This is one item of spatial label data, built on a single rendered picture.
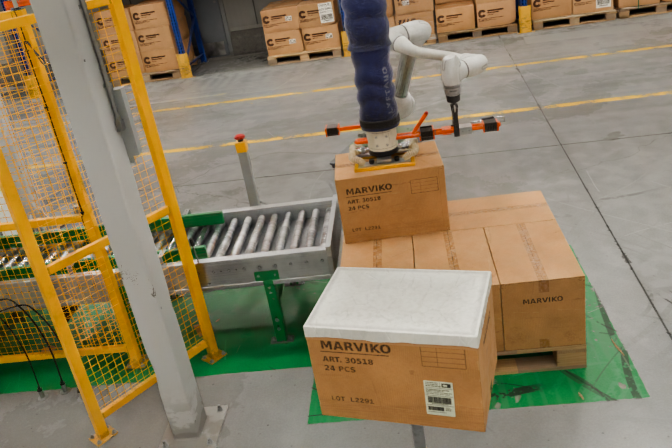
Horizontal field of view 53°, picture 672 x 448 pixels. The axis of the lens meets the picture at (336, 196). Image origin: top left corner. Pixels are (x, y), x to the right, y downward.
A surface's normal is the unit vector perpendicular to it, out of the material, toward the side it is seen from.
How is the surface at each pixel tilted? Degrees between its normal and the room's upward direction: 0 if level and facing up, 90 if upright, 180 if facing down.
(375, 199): 90
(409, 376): 90
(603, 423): 0
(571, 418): 0
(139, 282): 90
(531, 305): 90
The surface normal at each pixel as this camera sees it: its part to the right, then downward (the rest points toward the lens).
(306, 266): -0.06, 0.42
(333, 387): -0.30, 0.43
